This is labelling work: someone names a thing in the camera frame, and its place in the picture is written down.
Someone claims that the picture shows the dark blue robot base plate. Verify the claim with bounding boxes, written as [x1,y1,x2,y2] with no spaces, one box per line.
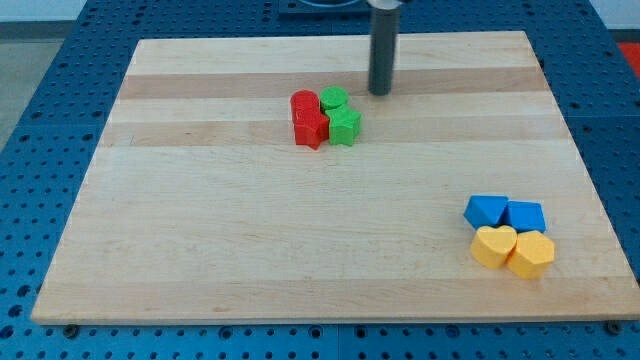
[276,0,370,19]

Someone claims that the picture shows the red star block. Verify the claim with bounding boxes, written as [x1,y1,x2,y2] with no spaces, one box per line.
[293,110,330,150]

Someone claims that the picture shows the red cylinder block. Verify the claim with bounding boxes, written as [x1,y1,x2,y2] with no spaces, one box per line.
[290,89,321,124]

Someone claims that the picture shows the yellow hexagon block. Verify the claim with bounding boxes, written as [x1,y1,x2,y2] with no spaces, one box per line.
[506,230,555,280]

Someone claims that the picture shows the green cylinder block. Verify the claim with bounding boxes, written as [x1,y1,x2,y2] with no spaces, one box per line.
[319,86,349,111]

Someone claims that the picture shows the green star block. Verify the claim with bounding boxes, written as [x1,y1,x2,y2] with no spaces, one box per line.
[325,105,361,146]

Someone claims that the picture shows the blue cube block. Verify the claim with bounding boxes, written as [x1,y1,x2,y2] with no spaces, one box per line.
[463,195,509,229]

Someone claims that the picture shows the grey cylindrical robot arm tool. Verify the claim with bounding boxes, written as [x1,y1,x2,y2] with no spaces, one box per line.
[368,0,403,96]

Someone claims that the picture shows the yellow heart block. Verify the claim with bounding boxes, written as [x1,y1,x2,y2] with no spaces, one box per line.
[469,225,517,269]

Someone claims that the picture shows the blue pentagon block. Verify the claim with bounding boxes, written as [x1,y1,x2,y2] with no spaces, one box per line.
[501,201,547,233]

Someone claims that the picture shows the wooden board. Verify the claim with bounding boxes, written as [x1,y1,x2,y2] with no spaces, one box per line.
[31,31,639,325]

